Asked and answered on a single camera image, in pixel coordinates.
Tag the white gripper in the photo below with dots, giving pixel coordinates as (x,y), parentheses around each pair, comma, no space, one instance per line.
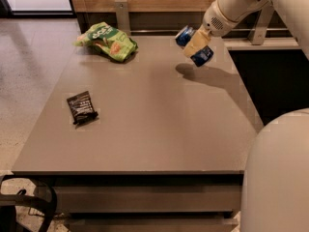
(214,22)

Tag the blue pepsi can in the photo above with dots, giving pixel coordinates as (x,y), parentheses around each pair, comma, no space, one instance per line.
(199,58)

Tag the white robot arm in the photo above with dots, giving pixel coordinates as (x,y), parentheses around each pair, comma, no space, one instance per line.
(275,191)

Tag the green chip bag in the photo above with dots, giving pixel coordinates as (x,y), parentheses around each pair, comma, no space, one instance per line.
(108,40)

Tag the black snack bar wrapper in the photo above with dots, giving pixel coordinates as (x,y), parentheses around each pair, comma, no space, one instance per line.
(81,108)

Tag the grey lower drawer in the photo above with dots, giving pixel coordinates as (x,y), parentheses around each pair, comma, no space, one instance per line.
(152,225)

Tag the grey drawer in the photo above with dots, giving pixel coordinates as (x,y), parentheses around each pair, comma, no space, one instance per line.
(152,225)
(193,199)

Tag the grey upper drawer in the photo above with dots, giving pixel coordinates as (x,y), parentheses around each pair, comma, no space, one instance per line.
(193,199)

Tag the right metal bracket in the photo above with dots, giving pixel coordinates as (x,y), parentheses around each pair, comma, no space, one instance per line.
(258,33)

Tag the metal bracket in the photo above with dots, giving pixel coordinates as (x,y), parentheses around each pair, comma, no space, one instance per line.
(258,33)
(122,15)

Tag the left metal bracket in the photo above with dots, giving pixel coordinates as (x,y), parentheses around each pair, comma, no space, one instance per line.
(122,15)

